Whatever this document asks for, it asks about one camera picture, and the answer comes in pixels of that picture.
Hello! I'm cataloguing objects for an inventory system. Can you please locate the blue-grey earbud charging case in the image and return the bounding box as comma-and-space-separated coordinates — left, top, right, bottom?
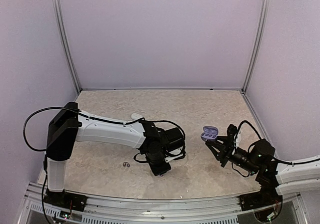
200, 126, 219, 141

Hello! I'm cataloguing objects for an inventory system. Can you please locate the left aluminium frame post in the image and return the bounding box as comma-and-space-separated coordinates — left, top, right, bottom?
52, 0, 82, 94

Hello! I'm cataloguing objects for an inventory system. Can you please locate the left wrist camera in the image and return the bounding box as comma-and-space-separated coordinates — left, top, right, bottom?
164, 148, 186, 163

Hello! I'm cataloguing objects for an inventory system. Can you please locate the white earbud charging case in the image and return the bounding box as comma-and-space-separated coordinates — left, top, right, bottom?
131, 113, 143, 120

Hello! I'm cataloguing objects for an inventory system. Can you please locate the aluminium frame post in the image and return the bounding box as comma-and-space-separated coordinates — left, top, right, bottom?
52, 0, 82, 94
242, 0, 270, 95

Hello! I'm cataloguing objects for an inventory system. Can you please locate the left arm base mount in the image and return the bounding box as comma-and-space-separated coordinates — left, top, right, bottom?
44, 190, 88, 212

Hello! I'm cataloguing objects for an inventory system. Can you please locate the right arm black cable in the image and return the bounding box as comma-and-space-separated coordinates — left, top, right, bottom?
236, 120, 320, 164

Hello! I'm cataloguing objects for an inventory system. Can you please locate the right aluminium frame post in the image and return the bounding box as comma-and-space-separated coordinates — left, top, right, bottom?
242, 0, 270, 95

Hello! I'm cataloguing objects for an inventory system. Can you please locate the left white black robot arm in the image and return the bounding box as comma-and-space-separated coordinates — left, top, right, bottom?
45, 102, 186, 206

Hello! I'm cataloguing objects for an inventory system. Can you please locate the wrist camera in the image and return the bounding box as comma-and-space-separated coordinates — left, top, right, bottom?
164, 148, 186, 163
233, 131, 242, 149

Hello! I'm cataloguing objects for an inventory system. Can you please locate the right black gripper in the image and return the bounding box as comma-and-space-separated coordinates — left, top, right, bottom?
206, 136, 260, 175

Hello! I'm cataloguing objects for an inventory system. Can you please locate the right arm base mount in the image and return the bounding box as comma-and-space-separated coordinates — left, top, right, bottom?
239, 185, 283, 211

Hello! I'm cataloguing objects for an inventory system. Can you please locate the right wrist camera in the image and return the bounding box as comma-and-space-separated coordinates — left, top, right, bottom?
233, 131, 242, 149

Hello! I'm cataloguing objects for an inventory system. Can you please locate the front aluminium rail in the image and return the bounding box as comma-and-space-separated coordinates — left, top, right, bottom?
16, 183, 308, 223

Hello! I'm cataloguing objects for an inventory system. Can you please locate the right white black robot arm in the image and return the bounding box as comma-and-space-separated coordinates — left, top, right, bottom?
201, 124, 320, 206

